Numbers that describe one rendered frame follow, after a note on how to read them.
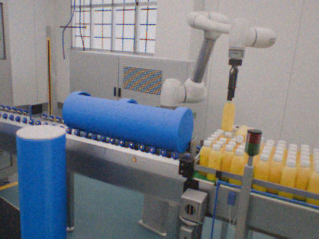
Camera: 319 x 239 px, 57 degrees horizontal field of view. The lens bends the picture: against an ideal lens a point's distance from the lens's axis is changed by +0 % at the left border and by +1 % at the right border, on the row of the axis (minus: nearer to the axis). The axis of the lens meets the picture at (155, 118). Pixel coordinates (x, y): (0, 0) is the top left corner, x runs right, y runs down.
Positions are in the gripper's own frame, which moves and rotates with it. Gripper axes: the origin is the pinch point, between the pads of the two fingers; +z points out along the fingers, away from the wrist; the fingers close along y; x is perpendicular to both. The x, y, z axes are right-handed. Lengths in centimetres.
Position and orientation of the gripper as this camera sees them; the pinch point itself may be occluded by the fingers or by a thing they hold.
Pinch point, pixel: (231, 94)
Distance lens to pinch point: 173.6
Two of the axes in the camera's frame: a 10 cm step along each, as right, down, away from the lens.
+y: -4.5, 1.9, -8.7
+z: -0.6, 9.7, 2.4
